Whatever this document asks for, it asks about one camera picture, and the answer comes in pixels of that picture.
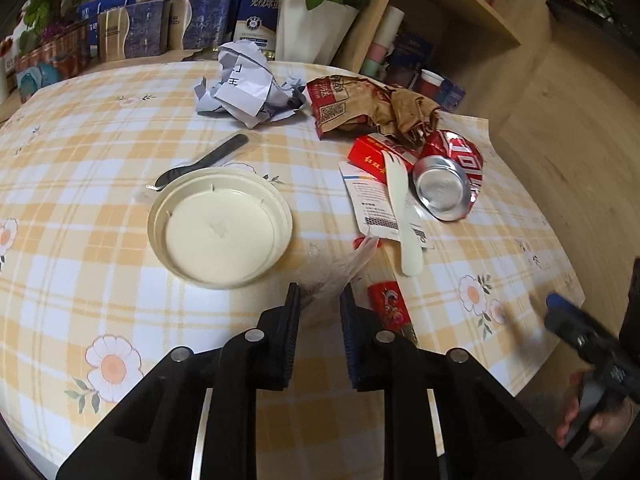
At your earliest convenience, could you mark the crushed red soda can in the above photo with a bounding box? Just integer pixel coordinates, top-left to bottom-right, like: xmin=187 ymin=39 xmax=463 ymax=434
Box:
xmin=411 ymin=130 xmax=484 ymax=222

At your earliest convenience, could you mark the red and white cup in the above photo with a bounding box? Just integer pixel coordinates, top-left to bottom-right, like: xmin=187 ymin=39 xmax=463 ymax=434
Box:
xmin=418 ymin=70 xmax=444 ymax=101

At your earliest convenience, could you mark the orange plaid floral tablecloth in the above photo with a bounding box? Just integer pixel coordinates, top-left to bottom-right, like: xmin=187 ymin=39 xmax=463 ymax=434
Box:
xmin=0 ymin=58 xmax=586 ymax=466

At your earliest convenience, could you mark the red rose bouquet white vase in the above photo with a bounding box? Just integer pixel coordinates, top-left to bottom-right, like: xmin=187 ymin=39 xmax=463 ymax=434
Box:
xmin=244 ymin=0 xmax=381 ymax=66

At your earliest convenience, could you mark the stack of paper cups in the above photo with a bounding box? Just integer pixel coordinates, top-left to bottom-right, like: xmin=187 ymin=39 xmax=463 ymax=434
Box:
xmin=360 ymin=6 xmax=405 ymax=77

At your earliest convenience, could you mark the red cigarette box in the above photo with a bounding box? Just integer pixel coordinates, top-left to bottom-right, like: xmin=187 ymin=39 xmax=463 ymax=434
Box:
xmin=347 ymin=133 xmax=418 ymax=183

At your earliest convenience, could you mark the black plastic spoon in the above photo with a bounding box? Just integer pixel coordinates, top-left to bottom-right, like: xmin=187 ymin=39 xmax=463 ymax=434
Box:
xmin=148 ymin=133 xmax=250 ymax=192

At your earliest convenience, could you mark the long red wrapper packet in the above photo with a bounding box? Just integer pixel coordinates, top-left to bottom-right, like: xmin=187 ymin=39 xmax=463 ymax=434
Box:
xmin=352 ymin=240 xmax=419 ymax=344

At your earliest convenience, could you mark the person's right hand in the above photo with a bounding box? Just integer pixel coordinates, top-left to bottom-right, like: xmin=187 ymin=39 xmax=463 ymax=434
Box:
xmin=554 ymin=369 xmax=640 ymax=449

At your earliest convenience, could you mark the clear plastic wrapper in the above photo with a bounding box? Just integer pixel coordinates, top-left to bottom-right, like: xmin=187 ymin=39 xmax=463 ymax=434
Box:
xmin=294 ymin=235 xmax=381 ymax=312

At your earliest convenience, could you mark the cream round plastic lid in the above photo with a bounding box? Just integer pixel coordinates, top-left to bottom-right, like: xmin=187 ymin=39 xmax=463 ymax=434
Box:
xmin=148 ymin=167 xmax=293 ymax=289

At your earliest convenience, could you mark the white plastic fork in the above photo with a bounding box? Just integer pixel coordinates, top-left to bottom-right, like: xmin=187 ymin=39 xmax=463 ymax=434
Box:
xmin=382 ymin=151 xmax=424 ymax=278

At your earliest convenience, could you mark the crumpled white paper ball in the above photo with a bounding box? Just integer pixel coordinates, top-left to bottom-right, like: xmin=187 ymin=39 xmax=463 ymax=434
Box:
xmin=194 ymin=40 xmax=308 ymax=129

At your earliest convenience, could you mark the crumpled brown snack bag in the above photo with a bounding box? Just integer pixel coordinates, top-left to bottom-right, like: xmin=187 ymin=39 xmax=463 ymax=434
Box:
xmin=306 ymin=75 xmax=439 ymax=148

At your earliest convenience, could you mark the white printed paper packet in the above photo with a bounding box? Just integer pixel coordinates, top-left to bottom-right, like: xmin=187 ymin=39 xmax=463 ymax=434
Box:
xmin=337 ymin=160 xmax=431 ymax=250

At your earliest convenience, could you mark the wooden shelf unit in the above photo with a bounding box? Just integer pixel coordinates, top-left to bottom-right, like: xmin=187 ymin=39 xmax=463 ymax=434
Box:
xmin=332 ymin=0 xmax=551 ymax=127

